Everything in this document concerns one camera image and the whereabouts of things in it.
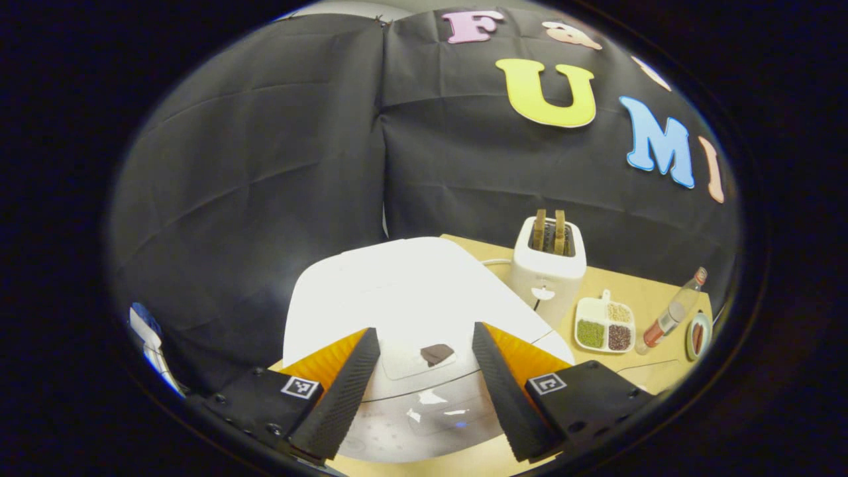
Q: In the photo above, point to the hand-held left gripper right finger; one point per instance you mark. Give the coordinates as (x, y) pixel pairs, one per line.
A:
(507, 404)

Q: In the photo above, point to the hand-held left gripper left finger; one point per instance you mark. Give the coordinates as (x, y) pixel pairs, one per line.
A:
(338, 404)

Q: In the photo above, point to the white rice cooker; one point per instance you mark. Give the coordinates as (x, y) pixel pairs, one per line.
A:
(411, 291)

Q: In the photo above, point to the green beans pile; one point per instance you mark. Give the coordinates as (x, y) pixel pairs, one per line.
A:
(590, 333)

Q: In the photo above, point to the white divided dish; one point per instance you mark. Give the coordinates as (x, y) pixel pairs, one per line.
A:
(593, 310)

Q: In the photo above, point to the dark red beans pile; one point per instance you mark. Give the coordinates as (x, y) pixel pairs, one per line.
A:
(619, 338)

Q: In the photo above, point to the white toaster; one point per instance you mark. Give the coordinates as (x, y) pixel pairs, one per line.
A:
(546, 278)

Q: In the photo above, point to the yellow soybeans pile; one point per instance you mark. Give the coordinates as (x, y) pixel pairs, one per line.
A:
(619, 313)

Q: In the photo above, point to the brown toast slice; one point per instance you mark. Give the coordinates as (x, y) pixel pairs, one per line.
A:
(560, 232)
(540, 230)

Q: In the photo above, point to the clear plastic bottle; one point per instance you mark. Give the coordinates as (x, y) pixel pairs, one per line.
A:
(669, 318)

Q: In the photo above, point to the brown meat piece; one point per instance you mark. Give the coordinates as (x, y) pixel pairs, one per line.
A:
(697, 338)

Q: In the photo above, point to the blue and white object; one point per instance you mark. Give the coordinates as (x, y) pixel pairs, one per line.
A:
(146, 331)

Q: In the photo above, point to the pale green plate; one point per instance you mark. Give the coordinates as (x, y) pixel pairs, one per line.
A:
(707, 334)

